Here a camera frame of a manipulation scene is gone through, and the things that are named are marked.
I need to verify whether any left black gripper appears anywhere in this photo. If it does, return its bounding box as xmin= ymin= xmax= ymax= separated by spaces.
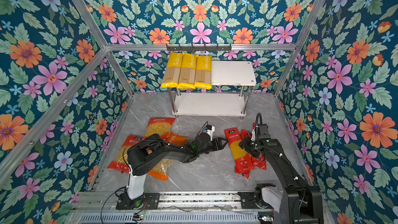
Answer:
xmin=197 ymin=135 xmax=230 ymax=156

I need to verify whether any red spaghetti pack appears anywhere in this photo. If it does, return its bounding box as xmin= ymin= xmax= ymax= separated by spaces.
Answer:
xmin=240 ymin=130 xmax=252 ymax=140
xmin=251 ymin=154 xmax=267 ymax=171
xmin=224 ymin=128 xmax=255 ymax=179

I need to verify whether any yellow spaghetti pack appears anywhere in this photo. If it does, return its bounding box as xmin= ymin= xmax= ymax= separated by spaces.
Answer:
xmin=194 ymin=56 xmax=212 ymax=90
xmin=177 ymin=54 xmax=198 ymax=89
xmin=161 ymin=52 xmax=183 ymax=88

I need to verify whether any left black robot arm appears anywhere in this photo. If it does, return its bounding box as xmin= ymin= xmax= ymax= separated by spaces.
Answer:
xmin=116 ymin=132 xmax=228 ymax=210

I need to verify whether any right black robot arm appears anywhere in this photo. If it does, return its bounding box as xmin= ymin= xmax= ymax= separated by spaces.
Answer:
xmin=239 ymin=123 xmax=324 ymax=224

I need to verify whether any white two-tier shelf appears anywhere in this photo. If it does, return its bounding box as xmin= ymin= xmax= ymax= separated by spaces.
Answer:
xmin=167 ymin=61 xmax=257 ymax=119

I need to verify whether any red macaroni bag upper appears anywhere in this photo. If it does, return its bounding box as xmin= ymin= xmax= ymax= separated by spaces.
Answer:
xmin=144 ymin=117 xmax=176 ymax=140

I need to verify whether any red macaroni bag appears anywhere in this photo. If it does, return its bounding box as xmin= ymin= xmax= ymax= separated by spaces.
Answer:
xmin=144 ymin=117 xmax=176 ymax=140
xmin=107 ymin=135 xmax=143 ymax=173

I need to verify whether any orange macaroni bag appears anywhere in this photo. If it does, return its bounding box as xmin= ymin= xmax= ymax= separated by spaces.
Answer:
xmin=148 ymin=132 xmax=188 ymax=181

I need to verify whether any red macaroni bag lower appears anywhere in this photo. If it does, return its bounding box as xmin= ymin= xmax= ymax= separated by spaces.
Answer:
xmin=107 ymin=135 xmax=143 ymax=173

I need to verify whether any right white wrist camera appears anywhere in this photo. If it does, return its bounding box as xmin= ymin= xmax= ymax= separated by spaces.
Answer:
xmin=251 ymin=126 xmax=258 ymax=143

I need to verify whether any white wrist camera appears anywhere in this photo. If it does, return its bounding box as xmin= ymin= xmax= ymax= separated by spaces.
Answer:
xmin=204 ymin=124 xmax=215 ymax=141
xmin=251 ymin=126 xmax=258 ymax=143

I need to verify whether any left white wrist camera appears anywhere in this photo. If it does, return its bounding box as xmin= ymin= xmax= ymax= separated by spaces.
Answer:
xmin=204 ymin=124 xmax=215 ymax=141

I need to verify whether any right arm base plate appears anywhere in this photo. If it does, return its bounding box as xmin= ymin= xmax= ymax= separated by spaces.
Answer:
xmin=238 ymin=189 xmax=283 ymax=210

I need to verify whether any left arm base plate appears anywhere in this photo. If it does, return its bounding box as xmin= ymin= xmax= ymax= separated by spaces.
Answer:
xmin=116 ymin=193 xmax=160 ymax=210

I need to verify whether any metal hook rail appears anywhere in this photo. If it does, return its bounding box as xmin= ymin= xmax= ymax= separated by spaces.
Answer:
xmin=166 ymin=44 xmax=232 ymax=52

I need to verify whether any white vented cable duct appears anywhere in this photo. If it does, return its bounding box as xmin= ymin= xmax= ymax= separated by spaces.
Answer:
xmin=78 ymin=212 xmax=260 ymax=224

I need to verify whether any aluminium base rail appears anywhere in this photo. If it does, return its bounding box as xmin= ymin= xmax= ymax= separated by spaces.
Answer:
xmin=72 ymin=187 xmax=282 ymax=212

